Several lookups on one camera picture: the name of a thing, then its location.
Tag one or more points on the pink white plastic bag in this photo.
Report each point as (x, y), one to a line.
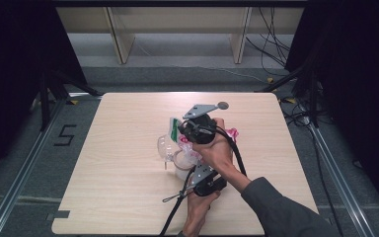
(174, 128)

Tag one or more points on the beige wooden desk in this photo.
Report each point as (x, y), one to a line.
(177, 19)

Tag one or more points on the black metal stand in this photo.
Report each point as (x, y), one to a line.
(44, 105)
(313, 98)

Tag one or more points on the grey round table grommet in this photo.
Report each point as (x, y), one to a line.
(224, 105)

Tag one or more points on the clear glass jar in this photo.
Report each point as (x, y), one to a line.
(184, 173)

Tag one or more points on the person's right hand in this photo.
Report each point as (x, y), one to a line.
(217, 154)

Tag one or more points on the person's left hand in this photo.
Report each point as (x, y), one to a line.
(197, 210)

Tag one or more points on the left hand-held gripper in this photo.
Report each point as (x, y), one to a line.
(210, 186)

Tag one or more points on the black tape patch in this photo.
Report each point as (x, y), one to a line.
(62, 214)

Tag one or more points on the yellow tape piece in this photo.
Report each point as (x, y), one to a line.
(74, 102)
(270, 80)
(290, 100)

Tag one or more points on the black curtain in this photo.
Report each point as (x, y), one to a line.
(10, 65)
(358, 82)

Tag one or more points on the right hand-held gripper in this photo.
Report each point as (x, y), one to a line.
(199, 130)

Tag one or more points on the aluminium floor rail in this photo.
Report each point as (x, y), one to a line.
(19, 177)
(342, 184)

